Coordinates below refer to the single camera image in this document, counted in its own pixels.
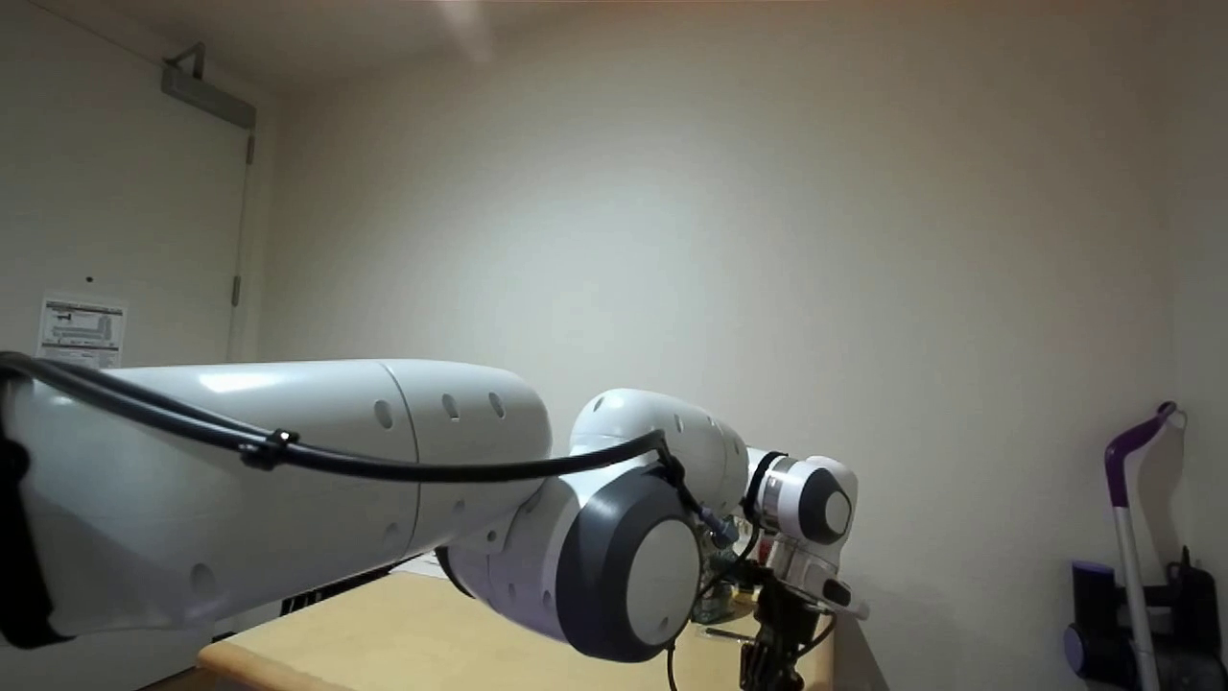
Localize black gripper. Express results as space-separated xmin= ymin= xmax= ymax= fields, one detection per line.
xmin=731 ymin=574 xmax=828 ymax=691

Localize black floor appliance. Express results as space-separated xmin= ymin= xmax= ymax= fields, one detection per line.
xmin=1062 ymin=549 xmax=1228 ymax=691

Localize white paper door sign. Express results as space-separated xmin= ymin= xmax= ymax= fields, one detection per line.
xmin=30 ymin=288 xmax=132 ymax=375

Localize grey door closer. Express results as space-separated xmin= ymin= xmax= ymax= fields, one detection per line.
xmin=158 ymin=48 xmax=259 ymax=133

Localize purple handled vacuum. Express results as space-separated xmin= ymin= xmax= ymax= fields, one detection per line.
xmin=1102 ymin=400 xmax=1190 ymax=691

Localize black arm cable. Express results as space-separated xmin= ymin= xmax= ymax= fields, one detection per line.
xmin=0 ymin=345 xmax=720 ymax=691

